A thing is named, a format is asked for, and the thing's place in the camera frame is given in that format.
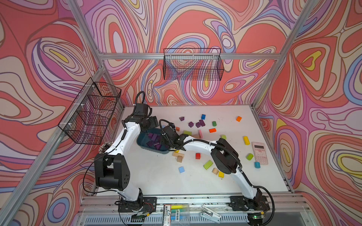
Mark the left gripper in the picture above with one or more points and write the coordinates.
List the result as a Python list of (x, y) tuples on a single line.
[(153, 121)]

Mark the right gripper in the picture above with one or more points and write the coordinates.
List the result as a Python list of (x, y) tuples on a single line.
[(161, 141)]

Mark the teal plastic storage bin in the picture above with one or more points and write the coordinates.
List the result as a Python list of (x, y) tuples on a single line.
[(151, 141)]

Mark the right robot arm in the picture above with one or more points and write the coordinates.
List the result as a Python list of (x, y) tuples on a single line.
[(226, 159)]

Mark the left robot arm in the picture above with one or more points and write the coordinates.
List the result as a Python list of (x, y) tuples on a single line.
[(111, 169)]

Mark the engraved wood block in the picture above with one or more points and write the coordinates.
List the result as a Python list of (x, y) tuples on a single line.
[(175, 154)]

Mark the lime green long brick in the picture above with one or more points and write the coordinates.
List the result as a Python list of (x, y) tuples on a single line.
[(187, 133)]

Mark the numbered wood cube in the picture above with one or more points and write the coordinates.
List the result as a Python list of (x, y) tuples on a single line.
[(179, 159)]

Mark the cup of pens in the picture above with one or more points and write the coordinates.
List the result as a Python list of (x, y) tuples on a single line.
[(104, 147)]

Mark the round wood brick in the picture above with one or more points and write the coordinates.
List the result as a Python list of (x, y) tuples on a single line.
[(215, 171)]

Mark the yellow cube brick near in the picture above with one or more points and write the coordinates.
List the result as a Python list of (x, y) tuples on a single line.
[(221, 174)]

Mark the yellow long brick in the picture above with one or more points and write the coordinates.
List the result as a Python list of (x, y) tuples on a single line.
[(246, 140)]

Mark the pink calculator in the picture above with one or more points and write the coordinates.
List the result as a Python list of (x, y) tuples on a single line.
[(260, 153)]

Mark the teal cylinder brick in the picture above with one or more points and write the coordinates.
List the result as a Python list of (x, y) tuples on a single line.
[(257, 165)]

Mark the black wire basket left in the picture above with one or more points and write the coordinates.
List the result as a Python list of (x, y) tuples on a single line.
[(87, 119)]

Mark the black wire basket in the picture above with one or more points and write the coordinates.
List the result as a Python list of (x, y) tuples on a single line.
[(192, 64), (87, 119)]

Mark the black wire basket back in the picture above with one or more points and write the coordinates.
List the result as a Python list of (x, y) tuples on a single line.
[(192, 64)]

